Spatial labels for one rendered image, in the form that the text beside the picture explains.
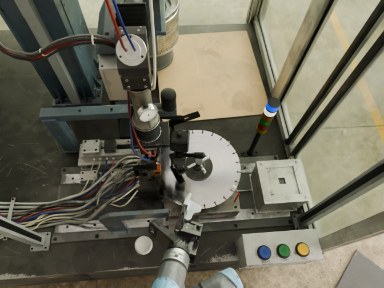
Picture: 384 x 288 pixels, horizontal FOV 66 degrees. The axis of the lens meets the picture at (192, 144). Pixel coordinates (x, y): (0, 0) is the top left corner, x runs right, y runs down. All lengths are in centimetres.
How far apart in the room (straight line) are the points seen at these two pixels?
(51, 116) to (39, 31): 31
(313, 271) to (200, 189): 124
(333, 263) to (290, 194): 107
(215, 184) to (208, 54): 87
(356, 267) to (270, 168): 120
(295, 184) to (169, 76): 86
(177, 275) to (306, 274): 142
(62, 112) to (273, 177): 86
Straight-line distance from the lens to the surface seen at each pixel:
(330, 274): 221
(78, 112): 121
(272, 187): 122
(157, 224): 94
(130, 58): 61
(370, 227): 99
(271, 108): 108
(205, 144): 118
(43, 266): 136
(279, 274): 210
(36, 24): 126
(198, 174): 112
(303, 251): 118
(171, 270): 82
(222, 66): 170
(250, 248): 114
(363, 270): 229
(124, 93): 79
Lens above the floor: 200
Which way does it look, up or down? 62 degrees down
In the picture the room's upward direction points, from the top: 4 degrees clockwise
